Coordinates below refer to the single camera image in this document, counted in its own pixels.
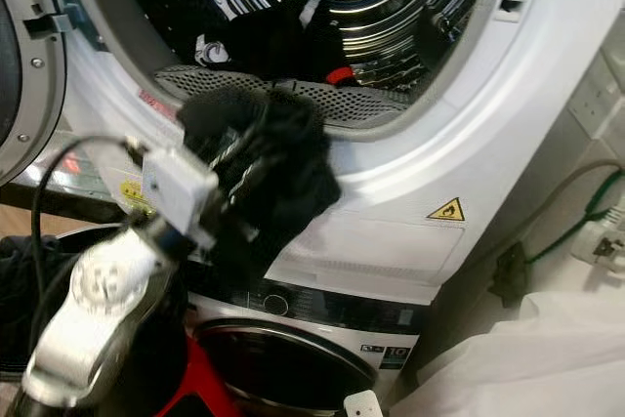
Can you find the black garment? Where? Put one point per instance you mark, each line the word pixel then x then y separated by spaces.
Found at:
pixel 293 158

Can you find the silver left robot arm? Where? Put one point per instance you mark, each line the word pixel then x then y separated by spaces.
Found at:
pixel 103 285

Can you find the black clothes in drum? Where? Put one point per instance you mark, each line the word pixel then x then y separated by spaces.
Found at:
pixel 278 41

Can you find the black clothes pile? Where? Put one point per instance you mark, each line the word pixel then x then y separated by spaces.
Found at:
pixel 29 290

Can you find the white washing machine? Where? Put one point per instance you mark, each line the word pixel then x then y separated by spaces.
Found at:
pixel 400 339

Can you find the white printed cloth piece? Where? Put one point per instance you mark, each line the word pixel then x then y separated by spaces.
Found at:
pixel 212 50

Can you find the small red item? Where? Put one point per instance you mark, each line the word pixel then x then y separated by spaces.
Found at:
pixel 340 74

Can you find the grey perforated lint filter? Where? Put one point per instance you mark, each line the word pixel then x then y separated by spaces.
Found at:
pixel 361 100

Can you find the dark round washer door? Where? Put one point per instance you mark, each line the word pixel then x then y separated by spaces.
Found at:
pixel 283 368

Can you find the white tumble dryer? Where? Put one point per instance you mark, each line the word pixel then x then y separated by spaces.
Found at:
pixel 469 134

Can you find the round grey dryer door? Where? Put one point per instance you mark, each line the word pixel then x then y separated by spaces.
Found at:
pixel 31 36

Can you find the white plastic bag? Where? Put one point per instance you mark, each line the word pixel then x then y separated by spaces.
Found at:
pixel 527 358

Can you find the white power strip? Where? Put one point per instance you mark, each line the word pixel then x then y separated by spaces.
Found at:
pixel 604 246

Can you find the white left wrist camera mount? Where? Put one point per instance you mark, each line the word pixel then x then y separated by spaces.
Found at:
pixel 178 187

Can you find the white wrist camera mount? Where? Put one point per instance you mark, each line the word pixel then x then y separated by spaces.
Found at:
pixel 363 404
pixel 178 187

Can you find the red frame part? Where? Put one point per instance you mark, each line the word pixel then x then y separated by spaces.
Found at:
pixel 186 388

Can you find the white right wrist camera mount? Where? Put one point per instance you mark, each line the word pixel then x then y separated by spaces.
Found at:
pixel 363 404

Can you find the black wall plug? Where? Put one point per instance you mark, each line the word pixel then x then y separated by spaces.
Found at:
pixel 511 275

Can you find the white wall socket panel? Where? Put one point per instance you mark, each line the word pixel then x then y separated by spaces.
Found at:
pixel 604 95

